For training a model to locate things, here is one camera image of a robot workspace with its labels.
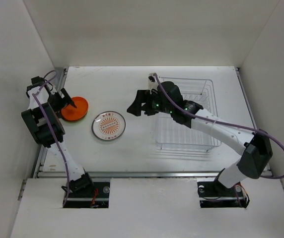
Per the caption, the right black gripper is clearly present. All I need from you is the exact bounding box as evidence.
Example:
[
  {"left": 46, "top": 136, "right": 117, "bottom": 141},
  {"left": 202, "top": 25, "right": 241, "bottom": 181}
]
[{"left": 127, "top": 89, "right": 173, "bottom": 116}]

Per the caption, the orange plate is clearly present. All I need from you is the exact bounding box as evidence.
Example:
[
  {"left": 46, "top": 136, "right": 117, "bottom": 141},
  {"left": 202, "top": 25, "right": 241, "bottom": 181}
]
[{"left": 61, "top": 96, "right": 89, "bottom": 122}]

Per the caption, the white plate red pattern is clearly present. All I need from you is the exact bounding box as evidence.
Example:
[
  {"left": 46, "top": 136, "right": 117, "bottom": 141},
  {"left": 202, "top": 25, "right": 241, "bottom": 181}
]
[{"left": 91, "top": 111, "right": 126, "bottom": 142}]

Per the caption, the lime green plate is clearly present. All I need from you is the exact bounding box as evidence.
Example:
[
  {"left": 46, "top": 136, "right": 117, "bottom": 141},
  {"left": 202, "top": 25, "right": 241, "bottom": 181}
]
[{"left": 67, "top": 114, "right": 87, "bottom": 123}]

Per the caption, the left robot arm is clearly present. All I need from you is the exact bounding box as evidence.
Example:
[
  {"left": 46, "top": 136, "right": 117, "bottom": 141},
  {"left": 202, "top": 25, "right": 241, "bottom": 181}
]
[{"left": 21, "top": 76, "right": 95, "bottom": 197}]

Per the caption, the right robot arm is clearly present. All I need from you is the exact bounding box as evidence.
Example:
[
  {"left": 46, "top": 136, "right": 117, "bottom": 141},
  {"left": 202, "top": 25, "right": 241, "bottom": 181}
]
[{"left": 127, "top": 81, "right": 273, "bottom": 195}]

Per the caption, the white wire dish rack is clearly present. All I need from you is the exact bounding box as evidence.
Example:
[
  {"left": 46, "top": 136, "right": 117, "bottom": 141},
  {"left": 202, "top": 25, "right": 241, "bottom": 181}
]
[{"left": 154, "top": 77, "right": 222, "bottom": 152}]

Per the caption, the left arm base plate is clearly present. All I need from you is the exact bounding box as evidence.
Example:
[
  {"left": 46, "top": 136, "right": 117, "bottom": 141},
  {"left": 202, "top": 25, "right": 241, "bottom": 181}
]
[{"left": 63, "top": 179, "right": 111, "bottom": 209}]

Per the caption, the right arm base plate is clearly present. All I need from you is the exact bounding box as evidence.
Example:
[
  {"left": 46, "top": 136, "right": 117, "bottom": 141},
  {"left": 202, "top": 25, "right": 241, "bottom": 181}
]
[{"left": 197, "top": 181, "right": 250, "bottom": 209}]

